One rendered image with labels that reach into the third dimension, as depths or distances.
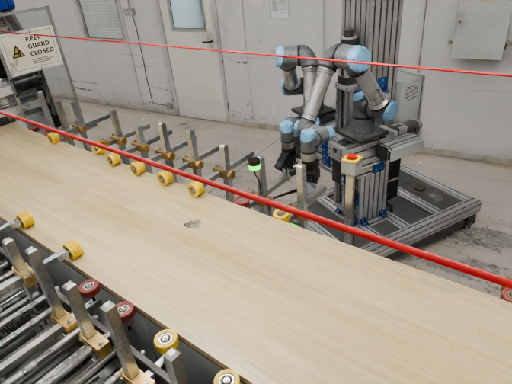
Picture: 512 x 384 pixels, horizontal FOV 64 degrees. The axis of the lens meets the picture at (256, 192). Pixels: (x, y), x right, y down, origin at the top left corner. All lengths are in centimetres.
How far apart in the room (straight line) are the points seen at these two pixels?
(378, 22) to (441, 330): 173
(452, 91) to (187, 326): 360
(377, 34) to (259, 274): 159
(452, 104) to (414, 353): 337
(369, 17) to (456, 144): 239
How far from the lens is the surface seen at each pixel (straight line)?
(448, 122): 461
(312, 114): 216
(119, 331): 140
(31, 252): 169
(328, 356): 142
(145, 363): 157
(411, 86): 288
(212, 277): 171
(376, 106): 234
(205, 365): 162
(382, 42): 268
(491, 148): 466
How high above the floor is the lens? 202
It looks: 30 degrees down
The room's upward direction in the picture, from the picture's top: 6 degrees counter-clockwise
